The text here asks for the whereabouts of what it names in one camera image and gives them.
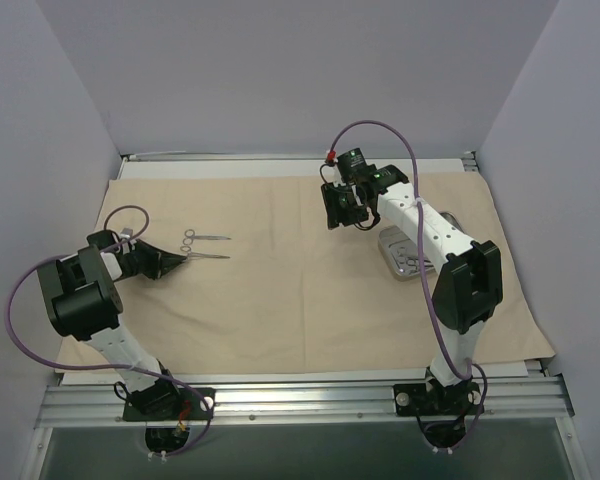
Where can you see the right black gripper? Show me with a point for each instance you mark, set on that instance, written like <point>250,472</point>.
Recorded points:
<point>340,208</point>

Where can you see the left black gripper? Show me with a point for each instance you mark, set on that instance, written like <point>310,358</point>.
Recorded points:
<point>146,259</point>

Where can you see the steel surgical scissors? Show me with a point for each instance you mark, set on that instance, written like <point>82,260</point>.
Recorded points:
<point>190,235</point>

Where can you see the stainless steel instrument tray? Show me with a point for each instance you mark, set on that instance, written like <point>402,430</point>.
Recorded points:
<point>395,250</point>

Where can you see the beige cloth wrap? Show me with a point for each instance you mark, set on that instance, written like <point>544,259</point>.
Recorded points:
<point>293,297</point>

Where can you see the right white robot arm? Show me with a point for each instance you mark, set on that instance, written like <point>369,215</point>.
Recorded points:
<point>461,277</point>

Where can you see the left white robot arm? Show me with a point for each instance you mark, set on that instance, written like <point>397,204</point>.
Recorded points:
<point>82,302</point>

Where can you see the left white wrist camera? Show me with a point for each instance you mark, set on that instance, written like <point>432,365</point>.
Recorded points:
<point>125,235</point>

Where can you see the aluminium right side rail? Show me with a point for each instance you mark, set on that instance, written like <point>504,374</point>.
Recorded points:
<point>469,162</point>

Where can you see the aluminium rail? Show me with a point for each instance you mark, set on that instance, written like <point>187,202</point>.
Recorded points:
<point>73,406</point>
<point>469,162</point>

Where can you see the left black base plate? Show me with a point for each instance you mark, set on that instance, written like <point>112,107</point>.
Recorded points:
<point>200,402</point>

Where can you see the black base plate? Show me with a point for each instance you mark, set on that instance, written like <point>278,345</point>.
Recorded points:
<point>430,399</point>
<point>200,402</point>

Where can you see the aluminium front rail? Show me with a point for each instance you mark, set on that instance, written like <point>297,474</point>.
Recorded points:
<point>73,406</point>

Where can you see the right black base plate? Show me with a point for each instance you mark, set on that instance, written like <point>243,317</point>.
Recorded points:
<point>430,399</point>

